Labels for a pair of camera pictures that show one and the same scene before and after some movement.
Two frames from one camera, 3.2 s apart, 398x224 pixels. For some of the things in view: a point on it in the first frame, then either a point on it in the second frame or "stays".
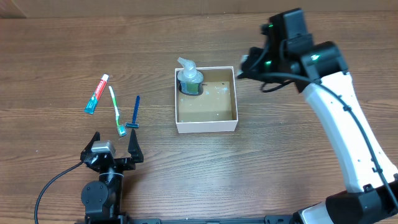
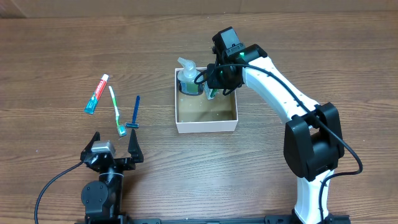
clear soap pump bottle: (189, 79) stays
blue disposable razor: (134, 124) stays
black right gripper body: (255, 56) → (223, 79)
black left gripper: (136, 154) stays
